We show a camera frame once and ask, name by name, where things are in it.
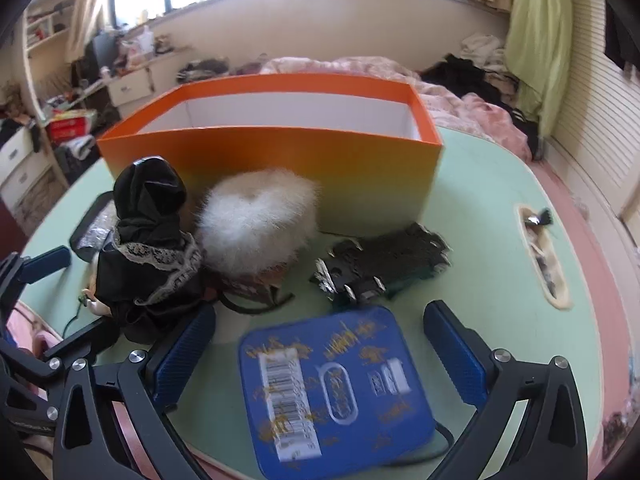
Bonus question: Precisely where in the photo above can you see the white wall shelf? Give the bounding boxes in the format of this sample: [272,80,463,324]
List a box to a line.
[22,0,76,111]

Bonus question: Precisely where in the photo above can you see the black lace-trimmed cloth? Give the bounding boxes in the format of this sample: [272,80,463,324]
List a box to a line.
[95,157,206,343]

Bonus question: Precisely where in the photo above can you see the pile of white clothes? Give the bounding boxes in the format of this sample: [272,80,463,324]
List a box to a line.
[460,34,521,91]

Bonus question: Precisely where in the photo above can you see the green desktop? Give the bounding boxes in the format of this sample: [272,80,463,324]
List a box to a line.
[20,127,606,480]

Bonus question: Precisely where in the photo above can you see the beige curtain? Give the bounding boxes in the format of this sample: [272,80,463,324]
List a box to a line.
[65,0,118,63]

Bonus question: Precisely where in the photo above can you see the white louvered door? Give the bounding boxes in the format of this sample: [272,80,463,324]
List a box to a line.
[550,0,640,241]

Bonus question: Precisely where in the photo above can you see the white nightstand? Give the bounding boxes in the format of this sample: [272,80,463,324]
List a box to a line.
[107,67,153,106]

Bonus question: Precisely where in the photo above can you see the black monitor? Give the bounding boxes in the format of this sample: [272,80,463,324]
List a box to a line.
[82,32,118,78]

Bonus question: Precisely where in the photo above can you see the red cardboard box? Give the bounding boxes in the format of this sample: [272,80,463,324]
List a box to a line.
[47,109,98,142]

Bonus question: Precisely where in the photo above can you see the black cable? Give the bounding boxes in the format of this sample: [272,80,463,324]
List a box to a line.
[397,422,456,467]

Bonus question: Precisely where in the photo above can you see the brown patterned box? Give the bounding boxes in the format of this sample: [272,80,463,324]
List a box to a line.
[215,260,292,312]

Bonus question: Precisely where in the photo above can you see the black printed pouch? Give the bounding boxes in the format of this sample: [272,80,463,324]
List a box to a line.
[602,407,638,461]

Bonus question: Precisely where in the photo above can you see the pile of black clothes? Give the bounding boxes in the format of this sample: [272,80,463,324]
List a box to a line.
[420,54,541,161]

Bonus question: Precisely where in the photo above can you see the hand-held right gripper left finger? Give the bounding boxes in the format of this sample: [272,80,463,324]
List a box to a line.
[50,304,217,480]

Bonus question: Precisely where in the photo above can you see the white drawer cabinet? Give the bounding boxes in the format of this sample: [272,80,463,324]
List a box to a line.
[0,127,56,206]

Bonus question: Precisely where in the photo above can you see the pink blanket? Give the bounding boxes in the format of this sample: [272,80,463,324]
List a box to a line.
[260,55,533,161]

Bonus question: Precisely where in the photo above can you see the blue metal tin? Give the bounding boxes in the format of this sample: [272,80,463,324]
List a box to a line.
[237,305,437,480]

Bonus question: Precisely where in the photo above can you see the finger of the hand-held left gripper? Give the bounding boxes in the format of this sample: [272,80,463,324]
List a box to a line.
[0,246,71,311]
[42,322,121,369]

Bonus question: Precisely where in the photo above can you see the dark clutter pile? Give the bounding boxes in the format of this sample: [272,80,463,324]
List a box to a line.
[175,57,231,83]

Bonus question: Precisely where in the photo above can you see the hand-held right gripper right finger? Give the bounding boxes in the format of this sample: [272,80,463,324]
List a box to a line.
[422,300,589,480]

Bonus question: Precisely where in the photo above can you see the green curtain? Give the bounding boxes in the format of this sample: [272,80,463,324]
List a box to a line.
[505,0,573,138]

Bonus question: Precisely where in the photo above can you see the black hanging garment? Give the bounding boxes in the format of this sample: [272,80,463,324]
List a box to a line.
[602,0,640,76]

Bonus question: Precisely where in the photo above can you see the dark toothed hair clip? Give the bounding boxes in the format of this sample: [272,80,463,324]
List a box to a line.
[310,222,451,308]

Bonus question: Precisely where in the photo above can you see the orange cardboard box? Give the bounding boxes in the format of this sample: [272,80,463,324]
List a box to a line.
[96,72,445,233]

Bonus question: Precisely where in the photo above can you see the white fluffy pom-pom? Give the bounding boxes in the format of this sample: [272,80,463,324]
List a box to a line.
[192,170,323,276]

